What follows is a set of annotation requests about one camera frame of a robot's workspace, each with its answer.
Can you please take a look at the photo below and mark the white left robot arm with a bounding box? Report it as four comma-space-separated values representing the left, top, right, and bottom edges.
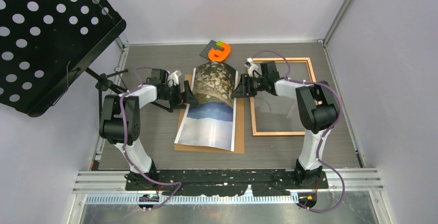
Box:
99, 68, 198, 190

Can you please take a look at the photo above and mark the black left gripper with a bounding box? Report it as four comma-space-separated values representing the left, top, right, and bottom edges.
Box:
161, 81, 198, 110

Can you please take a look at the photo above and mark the landscape photo print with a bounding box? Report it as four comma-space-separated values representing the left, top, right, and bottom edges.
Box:
174, 61, 238, 152

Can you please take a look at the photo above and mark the transparent acrylic sheet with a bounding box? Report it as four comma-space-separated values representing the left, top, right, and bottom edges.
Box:
254, 61, 310, 133

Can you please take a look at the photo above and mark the wooden picture frame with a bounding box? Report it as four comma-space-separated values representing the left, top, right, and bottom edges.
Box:
249, 57, 316, 137

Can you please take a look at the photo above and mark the grey lego baseplate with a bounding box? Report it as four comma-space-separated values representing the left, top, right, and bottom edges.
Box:
199, 40, 217, 59

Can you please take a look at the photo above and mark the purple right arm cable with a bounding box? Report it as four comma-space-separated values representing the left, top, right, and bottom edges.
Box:
251, 50, 346, 214

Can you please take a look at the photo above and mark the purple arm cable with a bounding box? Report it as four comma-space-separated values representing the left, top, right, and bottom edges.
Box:
118, 66, 184, 211
251, 50, 346, 214

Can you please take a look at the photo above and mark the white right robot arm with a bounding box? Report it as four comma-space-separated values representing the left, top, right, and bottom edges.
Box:
231, 58, 342, 188

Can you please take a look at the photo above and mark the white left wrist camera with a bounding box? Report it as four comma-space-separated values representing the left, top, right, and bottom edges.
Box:
167, 70, 182, 87

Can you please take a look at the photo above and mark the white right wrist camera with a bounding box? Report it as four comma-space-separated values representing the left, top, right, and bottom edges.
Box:
245, 58, 258, 77

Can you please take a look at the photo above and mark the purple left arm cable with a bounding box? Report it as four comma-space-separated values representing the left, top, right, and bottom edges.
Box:
118, 66, 184, 211

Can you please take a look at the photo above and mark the aluminium rail with ruler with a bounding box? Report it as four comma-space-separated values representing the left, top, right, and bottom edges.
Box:
73, 169, 384, 205

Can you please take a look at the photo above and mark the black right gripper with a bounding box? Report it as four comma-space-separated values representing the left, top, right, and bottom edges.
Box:
231, 74, 268, 99

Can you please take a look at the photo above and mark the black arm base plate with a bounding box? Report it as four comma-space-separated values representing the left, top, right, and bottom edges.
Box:
124, 169, 329, 197

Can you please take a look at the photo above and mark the black perforated music stand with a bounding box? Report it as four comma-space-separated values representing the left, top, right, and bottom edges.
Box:
1, 0, 127, 118

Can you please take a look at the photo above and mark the green lego brick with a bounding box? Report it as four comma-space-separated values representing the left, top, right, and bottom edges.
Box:
215, 41, 224, 50

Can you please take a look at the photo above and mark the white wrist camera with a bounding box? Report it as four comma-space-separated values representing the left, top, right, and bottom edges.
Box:
245, 58, 258, 77
167, 70, 182, 87

